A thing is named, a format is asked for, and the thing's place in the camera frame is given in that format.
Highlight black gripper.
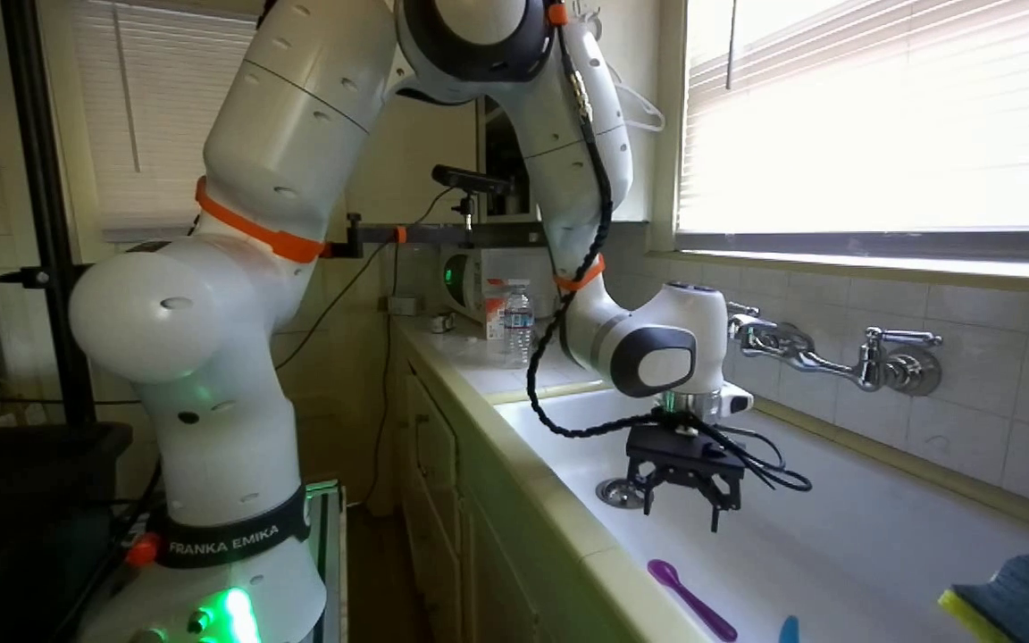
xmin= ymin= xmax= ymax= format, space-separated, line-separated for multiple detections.
xmin=625 ymin=423 xmax=743 ymax=531

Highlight purple plastic spoon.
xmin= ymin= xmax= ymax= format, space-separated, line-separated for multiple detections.
xmin=647 ymin=557 xmax=738 ymax=643

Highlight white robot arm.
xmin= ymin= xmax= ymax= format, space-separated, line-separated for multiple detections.
xmin=70 ymin=0 xmax=750 ymax=572

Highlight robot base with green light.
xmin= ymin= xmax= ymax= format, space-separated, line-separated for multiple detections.
xmin=76 ymin=482 xmax=346 ymax=643

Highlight metal sink drain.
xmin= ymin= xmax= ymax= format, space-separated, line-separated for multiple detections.
xmin=596 ymin=478 xmax=640 ymax=511

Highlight white sink basin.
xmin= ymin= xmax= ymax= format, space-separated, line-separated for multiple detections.
xmin=495 ymin=398 xmax=1029 ymax=643

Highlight green cabinet under counter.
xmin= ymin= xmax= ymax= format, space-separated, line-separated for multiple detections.
xmin=398 ymin=348 xmax=615 ymax=643

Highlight clear plastic water bottle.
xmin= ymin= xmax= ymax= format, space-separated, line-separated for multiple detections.
xmin=501 ymin=280 xmax=535 ymax=364

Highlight grey box with green light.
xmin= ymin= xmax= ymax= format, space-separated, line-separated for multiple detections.
xmin=438 ymin=247 xmax=553 ymax=320

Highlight green and yellow sponge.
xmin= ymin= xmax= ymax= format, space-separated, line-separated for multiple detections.
xmin=939 ymin=553 xmax=1029 ymax=643

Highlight white window blinds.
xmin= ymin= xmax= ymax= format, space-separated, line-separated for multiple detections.
xmin=674 ymin=0 xmax=1029 ymax=237

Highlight side window blinds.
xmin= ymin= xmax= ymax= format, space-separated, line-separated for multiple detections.
xmin=70 ymin=0 xmax=252 ymax=233

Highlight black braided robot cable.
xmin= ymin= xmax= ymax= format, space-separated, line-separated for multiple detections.
xmin=521 ymin=32 xmax=814 ymax=495

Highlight chrome wall faucet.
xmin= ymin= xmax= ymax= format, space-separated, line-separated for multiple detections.
xmin=730 ymin=304 xmax=944 ymax=398

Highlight black camera stand pole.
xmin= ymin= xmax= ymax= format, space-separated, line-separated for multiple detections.
xmin=0 ymin=0 xmax=97 ymax=428

